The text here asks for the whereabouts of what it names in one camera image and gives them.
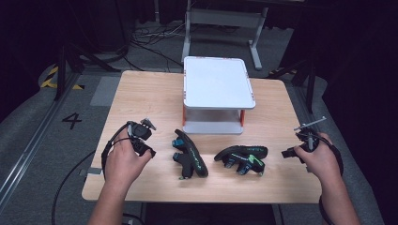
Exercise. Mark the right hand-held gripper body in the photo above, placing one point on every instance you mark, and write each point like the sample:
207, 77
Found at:
308, 137

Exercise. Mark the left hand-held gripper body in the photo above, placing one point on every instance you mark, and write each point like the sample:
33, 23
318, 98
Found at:
141, 131

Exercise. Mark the white two-tier shoe rack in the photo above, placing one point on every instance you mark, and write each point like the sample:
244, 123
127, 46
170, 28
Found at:
216, 93

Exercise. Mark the person's right hand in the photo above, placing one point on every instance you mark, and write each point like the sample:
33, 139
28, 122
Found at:
319, 159

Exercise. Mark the person's left hand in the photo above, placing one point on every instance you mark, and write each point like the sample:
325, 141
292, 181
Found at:
125, 162

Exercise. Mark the black metal stand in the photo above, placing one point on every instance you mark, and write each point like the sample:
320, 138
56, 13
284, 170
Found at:
73, 67
302, 79

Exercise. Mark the metal floor rail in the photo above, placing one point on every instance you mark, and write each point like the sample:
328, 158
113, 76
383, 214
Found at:
31, 146

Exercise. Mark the grey metal table frame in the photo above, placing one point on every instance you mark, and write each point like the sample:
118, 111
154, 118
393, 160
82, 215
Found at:
223, 28

